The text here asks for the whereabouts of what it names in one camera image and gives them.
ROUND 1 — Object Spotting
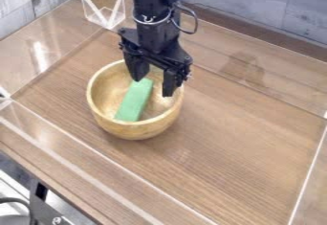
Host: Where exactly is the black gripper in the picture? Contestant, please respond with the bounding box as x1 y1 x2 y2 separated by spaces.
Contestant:
118 11 193 97

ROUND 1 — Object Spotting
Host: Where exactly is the green rectangular stick block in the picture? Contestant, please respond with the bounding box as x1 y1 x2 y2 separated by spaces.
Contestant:
114 79 153 122

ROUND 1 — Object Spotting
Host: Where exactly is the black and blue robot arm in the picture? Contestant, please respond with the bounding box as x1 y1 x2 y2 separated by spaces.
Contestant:
118 0 196 97

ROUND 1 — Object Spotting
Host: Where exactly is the wooden bowl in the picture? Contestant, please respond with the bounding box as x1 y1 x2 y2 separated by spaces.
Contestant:
85 60 184 140

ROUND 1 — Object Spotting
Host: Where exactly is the clear acrylic triangular bracket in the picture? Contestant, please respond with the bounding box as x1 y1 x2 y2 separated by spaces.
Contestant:
81 0 126 30

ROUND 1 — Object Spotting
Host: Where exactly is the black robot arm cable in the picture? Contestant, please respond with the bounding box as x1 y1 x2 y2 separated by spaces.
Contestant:
169 2 198 35

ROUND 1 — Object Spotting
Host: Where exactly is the black metal table frame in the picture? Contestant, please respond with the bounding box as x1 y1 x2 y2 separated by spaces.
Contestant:
29 179 92 225

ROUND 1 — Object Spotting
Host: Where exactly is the black cable under table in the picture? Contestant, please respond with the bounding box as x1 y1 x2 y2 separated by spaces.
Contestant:
0 197 32 208

